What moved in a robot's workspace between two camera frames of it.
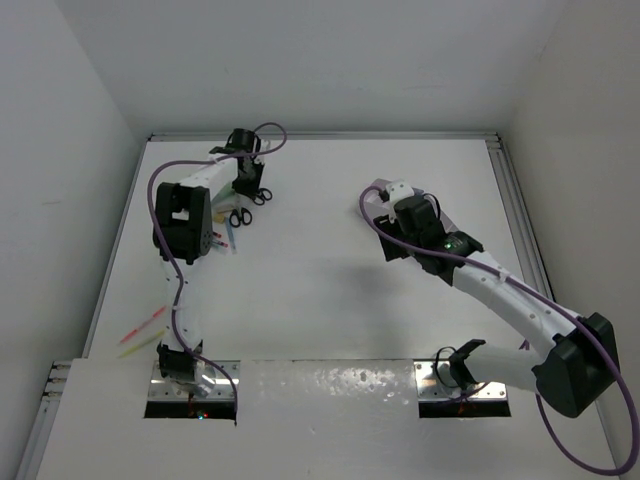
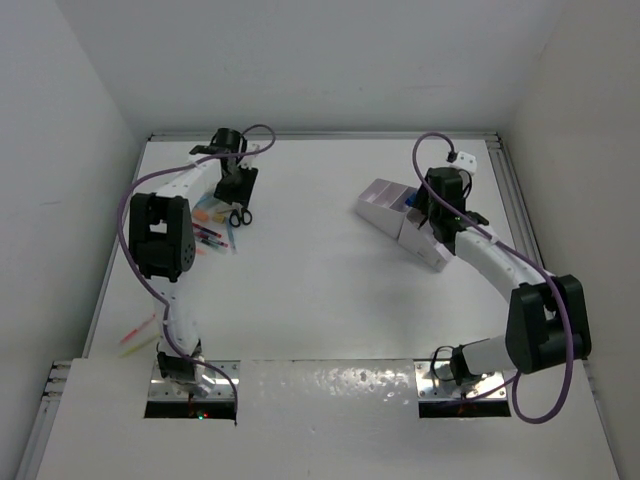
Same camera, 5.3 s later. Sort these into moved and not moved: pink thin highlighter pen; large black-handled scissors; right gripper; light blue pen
Moved: right gripper
Not moved: large black-handled scissors; light blue pen; pink thin highlighter pen
